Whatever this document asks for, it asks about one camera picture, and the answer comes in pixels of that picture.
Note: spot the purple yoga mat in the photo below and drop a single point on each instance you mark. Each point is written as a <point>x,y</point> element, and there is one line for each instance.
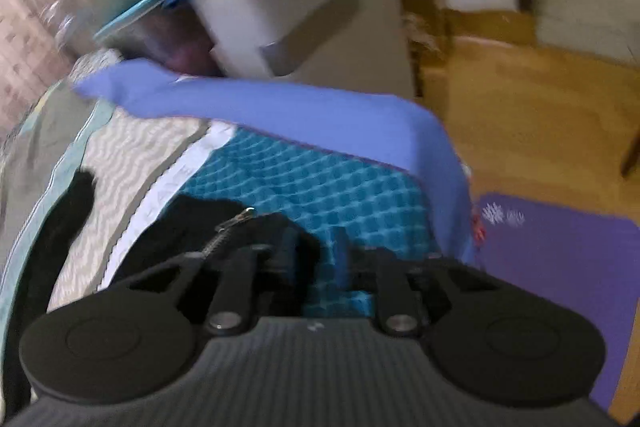
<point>580,260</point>

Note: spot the patterned teal bedsheet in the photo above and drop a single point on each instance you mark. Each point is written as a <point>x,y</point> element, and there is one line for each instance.
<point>140,166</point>

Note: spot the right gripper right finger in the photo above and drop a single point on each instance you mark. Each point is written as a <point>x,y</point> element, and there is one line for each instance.
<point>378,272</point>

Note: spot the black pants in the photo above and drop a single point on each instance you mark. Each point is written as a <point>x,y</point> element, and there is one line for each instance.
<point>146,328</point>

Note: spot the blue periwinkle cloth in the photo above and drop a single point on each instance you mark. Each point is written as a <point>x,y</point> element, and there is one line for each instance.
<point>380,127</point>

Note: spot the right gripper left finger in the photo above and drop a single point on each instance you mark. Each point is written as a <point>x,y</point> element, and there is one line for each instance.
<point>240,256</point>

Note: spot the white plastic bin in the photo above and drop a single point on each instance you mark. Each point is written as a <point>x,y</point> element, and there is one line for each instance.
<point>255,38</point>

